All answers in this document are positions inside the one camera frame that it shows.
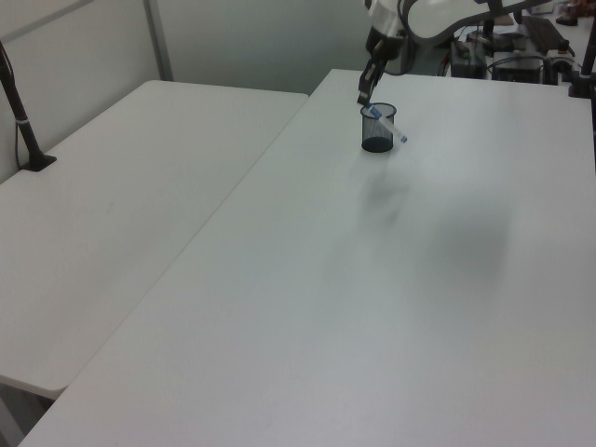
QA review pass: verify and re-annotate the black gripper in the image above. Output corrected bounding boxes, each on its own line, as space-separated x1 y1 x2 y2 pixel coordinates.
356 26 404 106

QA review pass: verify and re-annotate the white marker with blue cap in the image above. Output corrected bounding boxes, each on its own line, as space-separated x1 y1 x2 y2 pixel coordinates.
365 103 410 144

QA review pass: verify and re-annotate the black mesh pen cup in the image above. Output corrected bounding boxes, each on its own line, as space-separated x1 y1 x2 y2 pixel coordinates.
359 102 399 154

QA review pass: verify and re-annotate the black box with green part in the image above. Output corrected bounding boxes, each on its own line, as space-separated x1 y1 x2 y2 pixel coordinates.
448 38 489 79

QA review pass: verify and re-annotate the black electronics box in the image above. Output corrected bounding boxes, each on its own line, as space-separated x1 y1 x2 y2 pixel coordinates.
492 50 547 84

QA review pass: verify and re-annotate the dark keyboard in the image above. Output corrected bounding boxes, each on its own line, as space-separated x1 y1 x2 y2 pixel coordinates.
520 13 568 53

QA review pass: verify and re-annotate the black camera pole with clamp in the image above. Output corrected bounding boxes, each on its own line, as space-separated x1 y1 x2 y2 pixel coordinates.
566 25 596 100

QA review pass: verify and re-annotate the black camera pole with base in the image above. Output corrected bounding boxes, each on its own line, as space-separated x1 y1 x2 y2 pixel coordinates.
0 39 59 174

